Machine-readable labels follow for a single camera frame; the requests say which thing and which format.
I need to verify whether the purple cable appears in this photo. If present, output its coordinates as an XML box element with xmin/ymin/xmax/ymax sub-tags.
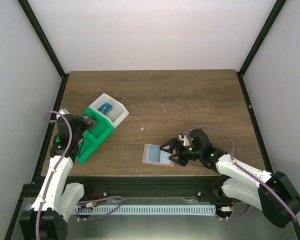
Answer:
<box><xmin>186</xmin><ymin>126</ymin><xmax>298</xmax><ymax>223</ymax></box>
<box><xmin>36</xmin><ymin>110</ymin><xmax>125</xmax><ymax>240</ymax></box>

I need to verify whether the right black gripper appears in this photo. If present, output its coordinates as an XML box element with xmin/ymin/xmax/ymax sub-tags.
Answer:
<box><xmin>159</xmin><ymin>138</ymin><xmax>203</xmax><ymax>167</ymax></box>

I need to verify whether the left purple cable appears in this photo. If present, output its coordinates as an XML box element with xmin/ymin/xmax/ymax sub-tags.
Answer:
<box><xmin>36</xmin><ymin>110</ymin><xmax>125</xmax><ymax>240</ymax></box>

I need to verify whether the left black frame post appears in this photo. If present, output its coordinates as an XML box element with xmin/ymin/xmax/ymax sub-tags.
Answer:
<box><xmin>16</xmin><ymin>0</ymin><xmax>67</xmax><ymax>78</ymax></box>

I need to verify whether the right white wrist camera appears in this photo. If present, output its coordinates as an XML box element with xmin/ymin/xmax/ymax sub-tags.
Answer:
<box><xmin>178</xmin><ymin>132</ymin><xmax>191</xmax><ymax>147</ymax></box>

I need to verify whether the black frame post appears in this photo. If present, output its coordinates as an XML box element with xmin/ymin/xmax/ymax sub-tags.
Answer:
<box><xmin>16</xmin><ymin>0</ymin><xmax>67</xmax><ymax>78</ymax></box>
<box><xmin>238</xmin><ymin>0</ymin><xmax>288</xmax><ymax>76</ymax></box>

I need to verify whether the grey black card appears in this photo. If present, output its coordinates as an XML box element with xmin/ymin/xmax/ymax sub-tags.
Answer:
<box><xmin>80</xmin><ymin>113</ymin><xmax>98</xmax><ymax>131</ymax></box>

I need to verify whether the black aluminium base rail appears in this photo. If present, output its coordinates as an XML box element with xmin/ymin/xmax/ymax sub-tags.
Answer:
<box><xmin>21</xmin><ymin>175</ymin><xmax>235</xmax><ymax>205</ymax></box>

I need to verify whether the blue card in bin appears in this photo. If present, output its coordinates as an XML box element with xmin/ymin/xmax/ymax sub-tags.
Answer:
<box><xmin>97</xmin><ymin>102</ymin><xmax>113</xmax><ymax>115</ymax></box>

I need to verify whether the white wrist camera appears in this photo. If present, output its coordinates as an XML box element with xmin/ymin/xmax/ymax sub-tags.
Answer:
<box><xmin>56</xmin><ymin>108</ymin><xmax>69</xmax><ymax>119</ymax></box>
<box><xmin>178</xmin><ymin>132</ymin><xmax>191</xmax><ymax>147</ymax></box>

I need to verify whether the light blue slotted cable duct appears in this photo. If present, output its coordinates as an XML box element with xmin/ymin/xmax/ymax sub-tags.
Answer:
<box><xmin>72</xmin><ymin>205</ymin><xmax>216</xmax><ymax>216</ymax></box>

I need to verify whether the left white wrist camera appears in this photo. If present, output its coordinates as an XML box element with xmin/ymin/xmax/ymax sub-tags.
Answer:
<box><xmin>56</xmin><ymin>108</ymin><xmax>69</xmax><ymax>119</ymax></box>

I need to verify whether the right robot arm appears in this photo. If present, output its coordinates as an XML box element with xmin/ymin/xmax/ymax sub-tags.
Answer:
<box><xmin>159</xmin><ymin>128</ymin><xmax>300</xmax><ymax>228</ymax></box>

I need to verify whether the right black frame post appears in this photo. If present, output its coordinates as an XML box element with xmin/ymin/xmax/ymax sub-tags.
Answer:
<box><xmin>238</xmin><ymin>0</ymin><xmax>288</xmax><ymax>76</ymax></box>

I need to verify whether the green plastic bin middle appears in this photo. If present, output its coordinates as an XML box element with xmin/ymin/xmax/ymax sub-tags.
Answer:
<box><xmin>83</xmin><ymin>107</ymin><xmax>115</xmax><ymax>146</ymax></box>

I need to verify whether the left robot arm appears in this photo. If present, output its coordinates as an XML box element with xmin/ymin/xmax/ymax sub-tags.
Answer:
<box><xmin>19</xmin><ymin>109</ymin><xmax>95</xmax><ymax>240</ymax></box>

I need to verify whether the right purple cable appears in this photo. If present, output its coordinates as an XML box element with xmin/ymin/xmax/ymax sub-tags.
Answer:
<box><xmin>186</xmin><ymin>126</ymin><xmax>298</xmax><ymax>223</ymax></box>

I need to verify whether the white plastic bin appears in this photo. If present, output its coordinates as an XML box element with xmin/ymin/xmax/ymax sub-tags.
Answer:
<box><xmin>89</xmin><ymin>93</ymin><xmax>129</xmax><ymax>128</ymax></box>

